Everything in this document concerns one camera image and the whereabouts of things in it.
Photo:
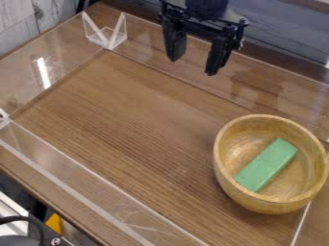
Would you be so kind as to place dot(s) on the clear acrylic front wall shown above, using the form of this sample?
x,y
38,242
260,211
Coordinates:
x,y
119,170

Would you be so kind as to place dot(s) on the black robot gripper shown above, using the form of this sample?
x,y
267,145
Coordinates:
x,y
208,19

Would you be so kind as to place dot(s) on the brown wooden bowl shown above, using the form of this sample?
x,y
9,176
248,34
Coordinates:
x,y
240,141

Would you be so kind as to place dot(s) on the green rectangular block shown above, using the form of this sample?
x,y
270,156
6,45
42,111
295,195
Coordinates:
x,y
267,165

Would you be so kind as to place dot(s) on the clear acrylic corner bracket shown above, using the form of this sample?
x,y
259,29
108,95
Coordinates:
x,y
106,37

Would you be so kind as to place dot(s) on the yellow label sticker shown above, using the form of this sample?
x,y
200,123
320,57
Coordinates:
x,y
54,223

